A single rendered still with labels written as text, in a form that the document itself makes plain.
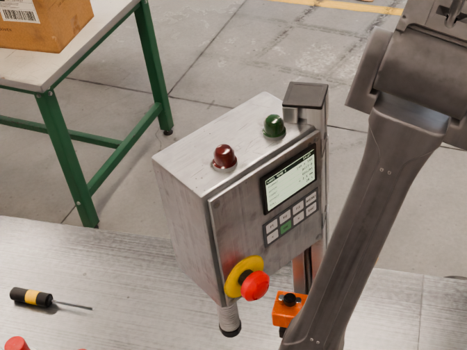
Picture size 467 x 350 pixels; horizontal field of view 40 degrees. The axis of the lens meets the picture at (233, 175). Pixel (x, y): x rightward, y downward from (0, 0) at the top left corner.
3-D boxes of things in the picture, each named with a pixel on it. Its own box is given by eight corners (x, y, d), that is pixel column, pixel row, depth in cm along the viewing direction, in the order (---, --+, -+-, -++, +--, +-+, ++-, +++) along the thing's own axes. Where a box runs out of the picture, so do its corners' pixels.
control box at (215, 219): (176, 267, 84) (148, 155, 71) (274, 201, 91) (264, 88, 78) (226, 314, 77) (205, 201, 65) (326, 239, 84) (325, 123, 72)
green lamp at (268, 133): (257, 133, 72) (256, 117, 70) (274, 123, 73) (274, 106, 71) (273, 144, 70) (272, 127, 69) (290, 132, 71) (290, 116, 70)
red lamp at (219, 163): (208, 164, 69) (205, 147, 67) (226, 153, 70) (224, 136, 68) (223, 176, 67) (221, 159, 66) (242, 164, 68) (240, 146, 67)
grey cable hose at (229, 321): (217, 337, 100) (198, 246, 86) (223, 318, 102) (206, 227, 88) (238, 341, 99) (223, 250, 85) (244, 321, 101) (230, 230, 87)
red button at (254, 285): (230, 275, 74) (247, 290, 72) (255, 257, 76) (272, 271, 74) (233, 295, 77) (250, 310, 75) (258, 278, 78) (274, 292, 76)
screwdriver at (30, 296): (10, 303, 141) (6, 294, 138) (17, 292, 143) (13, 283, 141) (93, 319, 135) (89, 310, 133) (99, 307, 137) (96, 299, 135)
